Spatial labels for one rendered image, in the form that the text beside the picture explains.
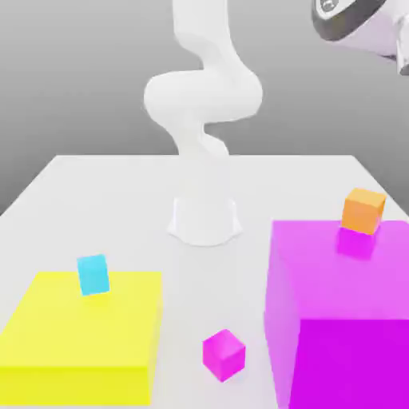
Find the small magenta cube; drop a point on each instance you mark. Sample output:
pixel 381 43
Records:
pixel 223 354

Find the small orange cube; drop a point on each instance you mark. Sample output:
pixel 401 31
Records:
pixel 363 211

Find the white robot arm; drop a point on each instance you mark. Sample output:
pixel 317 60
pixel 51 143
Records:
pixel 201 96

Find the small cyan cube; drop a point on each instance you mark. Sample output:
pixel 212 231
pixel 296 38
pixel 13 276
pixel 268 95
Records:
pixel 93 275

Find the large yellow box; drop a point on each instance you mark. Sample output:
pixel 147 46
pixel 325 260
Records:
pixel 80 335

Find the large magenta box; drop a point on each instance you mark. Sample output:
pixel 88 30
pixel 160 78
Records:
pixel 338 319

